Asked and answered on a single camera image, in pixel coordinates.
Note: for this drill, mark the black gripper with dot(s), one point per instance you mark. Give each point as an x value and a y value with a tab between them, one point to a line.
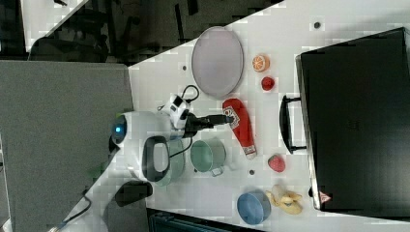
194	124

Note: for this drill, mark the red plush ketchup bottle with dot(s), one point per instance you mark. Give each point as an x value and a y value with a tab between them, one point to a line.
240	125

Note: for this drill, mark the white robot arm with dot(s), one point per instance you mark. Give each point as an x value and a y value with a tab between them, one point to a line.
138	135

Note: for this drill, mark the green plastic strainer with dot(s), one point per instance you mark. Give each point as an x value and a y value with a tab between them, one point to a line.
176	166

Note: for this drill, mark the green mug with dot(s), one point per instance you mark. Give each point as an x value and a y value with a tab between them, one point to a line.
208	155

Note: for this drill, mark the grey round plate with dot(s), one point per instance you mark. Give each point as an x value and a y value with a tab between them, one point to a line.
217	61

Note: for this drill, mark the small dark red strawberry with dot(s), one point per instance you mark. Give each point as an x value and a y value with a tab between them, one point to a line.
267	83

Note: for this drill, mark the toy orange slice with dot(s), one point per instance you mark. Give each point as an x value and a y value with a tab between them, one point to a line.
261	63

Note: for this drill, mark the red toy strawberry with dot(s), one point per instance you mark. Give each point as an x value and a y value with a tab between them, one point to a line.
276	163

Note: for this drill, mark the blue bowl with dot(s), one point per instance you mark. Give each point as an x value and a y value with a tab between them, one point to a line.
253	207

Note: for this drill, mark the toaster oven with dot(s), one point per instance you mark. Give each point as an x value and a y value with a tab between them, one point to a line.
355	100

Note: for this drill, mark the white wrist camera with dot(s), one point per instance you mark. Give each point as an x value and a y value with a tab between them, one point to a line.
177	109

